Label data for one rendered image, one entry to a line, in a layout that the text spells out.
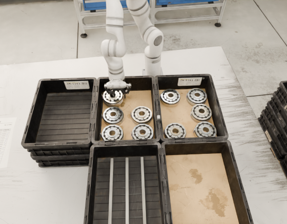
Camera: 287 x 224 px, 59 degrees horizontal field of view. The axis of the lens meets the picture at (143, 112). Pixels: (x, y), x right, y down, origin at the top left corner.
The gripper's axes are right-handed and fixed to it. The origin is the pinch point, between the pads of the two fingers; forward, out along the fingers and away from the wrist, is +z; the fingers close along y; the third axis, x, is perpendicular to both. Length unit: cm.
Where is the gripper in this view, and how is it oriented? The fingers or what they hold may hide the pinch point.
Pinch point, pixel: (119, 96)
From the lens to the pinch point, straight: 131.6
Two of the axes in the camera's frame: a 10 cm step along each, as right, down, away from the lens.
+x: 0.4, 8.0, -6.0
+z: 0.0, 6.0, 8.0
